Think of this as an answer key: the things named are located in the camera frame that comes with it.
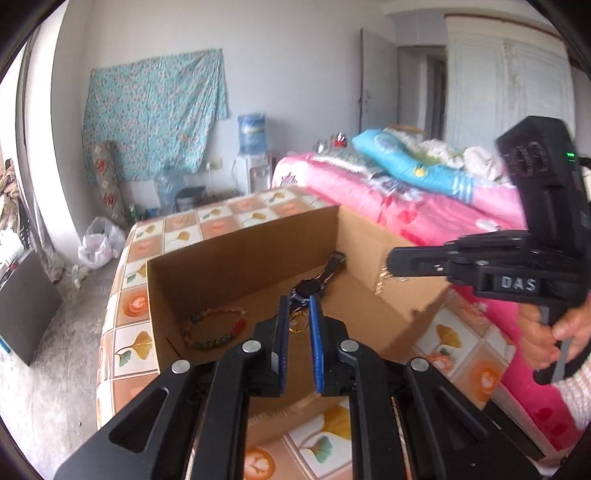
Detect grey cabinet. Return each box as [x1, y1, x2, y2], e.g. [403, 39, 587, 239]
[0, 249, 64, 367]

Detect white wardrobe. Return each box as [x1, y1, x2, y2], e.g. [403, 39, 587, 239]
[444, 13, 574, 154]

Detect pink floral blanket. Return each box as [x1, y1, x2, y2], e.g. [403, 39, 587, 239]
[270, 154, 591, 452]

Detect patterned rolled mat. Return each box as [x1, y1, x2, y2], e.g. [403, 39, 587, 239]
[88, 142, 128, 228]

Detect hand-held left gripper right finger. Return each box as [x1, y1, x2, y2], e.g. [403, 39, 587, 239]
[308, 294, 539, 480]

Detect white plastic bag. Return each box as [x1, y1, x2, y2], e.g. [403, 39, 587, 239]
[78, 217, 127, 270]

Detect grey lace cloth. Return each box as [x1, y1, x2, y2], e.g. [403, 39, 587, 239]
[314, 147, 371, 168]

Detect multicolour bead bracelet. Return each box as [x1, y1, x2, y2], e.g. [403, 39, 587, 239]
[184, 307, 247, 350]

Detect brown cardboard box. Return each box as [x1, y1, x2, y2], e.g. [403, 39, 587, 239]
[147, 205, 455, 444]

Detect grey curtain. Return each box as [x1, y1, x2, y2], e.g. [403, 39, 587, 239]
[16, 41, 66, 283]

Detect grey door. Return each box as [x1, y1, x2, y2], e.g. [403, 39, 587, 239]
[360, 28, 400, 136]

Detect person's right hand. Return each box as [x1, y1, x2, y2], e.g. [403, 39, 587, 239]
[517, 295, 591, 370]

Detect teal floral wall cloth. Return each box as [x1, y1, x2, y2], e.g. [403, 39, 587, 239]
[82, 48, 230, 182]

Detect blue pillow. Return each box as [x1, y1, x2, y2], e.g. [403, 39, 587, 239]
[353, 129, 477, 205]

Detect pile of brown clothes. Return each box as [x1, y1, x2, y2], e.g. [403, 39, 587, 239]
[0, 157, 25, 234]

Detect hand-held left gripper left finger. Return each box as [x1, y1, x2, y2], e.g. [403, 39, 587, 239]
[54, 295, 291, 480]

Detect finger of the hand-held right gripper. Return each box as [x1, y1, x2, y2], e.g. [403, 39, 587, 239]
[387, 232, 532, 283]

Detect white water dispenser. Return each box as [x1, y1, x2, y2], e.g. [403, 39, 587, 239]
[232, 154, 274, 195]

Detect black bucket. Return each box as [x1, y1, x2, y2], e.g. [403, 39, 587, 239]
[175, 186, 206, 213]

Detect purple smart watch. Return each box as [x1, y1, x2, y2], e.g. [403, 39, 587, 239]
[290, 251, 347, 308]

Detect clear empty water jug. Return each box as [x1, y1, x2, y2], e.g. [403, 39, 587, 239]
[158, 168, 186, 212]

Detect person's right forearm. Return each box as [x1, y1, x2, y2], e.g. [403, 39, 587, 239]
[551, 362, 591, 433]

